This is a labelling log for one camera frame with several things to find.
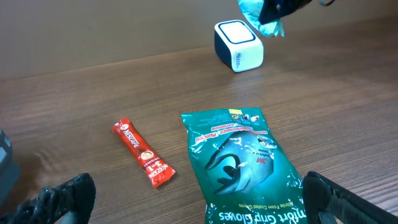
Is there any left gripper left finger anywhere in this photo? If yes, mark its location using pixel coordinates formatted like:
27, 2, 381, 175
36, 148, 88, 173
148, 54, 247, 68
1, 173, 96, 224

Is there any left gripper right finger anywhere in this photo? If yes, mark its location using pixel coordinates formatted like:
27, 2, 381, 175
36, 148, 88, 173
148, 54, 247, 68
303, 171, 397, 224

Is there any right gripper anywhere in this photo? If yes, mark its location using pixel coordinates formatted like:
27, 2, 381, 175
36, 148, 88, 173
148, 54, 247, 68
259, 0, 312, 25

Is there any teal wet wipes pack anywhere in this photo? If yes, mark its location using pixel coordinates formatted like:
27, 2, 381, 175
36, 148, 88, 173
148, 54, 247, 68
238, 0, 285, 37

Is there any green 3M glove package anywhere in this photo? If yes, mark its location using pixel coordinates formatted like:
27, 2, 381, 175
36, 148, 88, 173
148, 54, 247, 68
181, 108, 308, 224

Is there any red coffee stick sachet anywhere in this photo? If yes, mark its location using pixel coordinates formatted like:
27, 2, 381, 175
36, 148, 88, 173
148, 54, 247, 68
112, 118, 176, 188

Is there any white barcode scanner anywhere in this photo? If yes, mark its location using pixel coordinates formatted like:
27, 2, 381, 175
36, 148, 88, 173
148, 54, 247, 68
214, 20, 264, 73

